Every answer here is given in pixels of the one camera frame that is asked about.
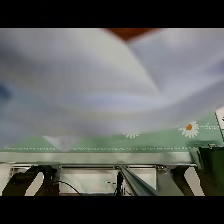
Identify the light blue shirt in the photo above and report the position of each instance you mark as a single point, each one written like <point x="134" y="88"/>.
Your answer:
<point x="83" y="83"/>

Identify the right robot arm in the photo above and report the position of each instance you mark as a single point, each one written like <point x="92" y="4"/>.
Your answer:
<point x="210" y="170"/>

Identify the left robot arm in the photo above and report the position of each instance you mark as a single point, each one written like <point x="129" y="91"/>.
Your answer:
<point x="23" y="181"/>

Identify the silver frame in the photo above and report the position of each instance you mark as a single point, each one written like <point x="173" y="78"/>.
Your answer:
<point x="140" y="185"/>

